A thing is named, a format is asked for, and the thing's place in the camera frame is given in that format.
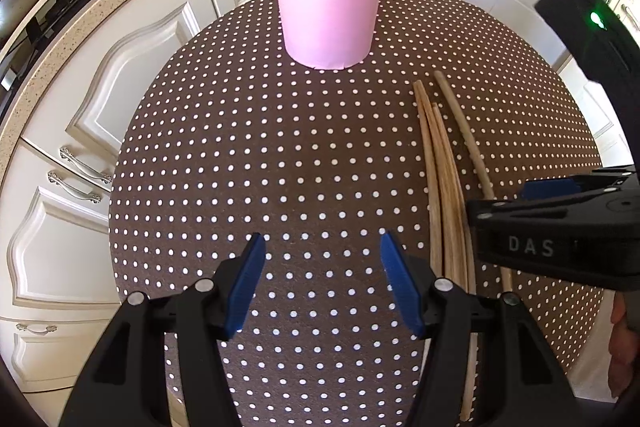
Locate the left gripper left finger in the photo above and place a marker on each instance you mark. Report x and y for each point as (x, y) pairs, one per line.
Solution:
(123, 382)

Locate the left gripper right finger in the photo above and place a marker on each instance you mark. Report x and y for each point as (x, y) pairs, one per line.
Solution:
(494, 343)

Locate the person's right hand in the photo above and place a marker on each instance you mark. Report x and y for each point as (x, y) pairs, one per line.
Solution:
(623, 347)

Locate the wooden chopstick on table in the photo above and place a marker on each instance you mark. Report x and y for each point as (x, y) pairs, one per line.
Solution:
(463, 257)
(434, 212)
(451, 245)

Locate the black induction cooktop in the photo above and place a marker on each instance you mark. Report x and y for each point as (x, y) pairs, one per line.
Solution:
(20, 51)

